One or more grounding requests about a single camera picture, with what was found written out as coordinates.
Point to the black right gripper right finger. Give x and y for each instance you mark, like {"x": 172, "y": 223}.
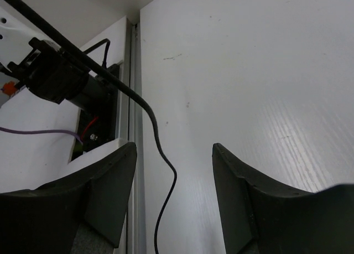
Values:
{"x": 262, "y": 215}

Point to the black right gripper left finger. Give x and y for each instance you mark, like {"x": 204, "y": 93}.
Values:
{"x": 85, "y": 206}

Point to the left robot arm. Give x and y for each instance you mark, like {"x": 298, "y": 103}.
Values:
{"x": 49, "y": 72}

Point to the aluminium rail front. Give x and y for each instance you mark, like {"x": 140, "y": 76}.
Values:
{"x": 130, "y": 127}

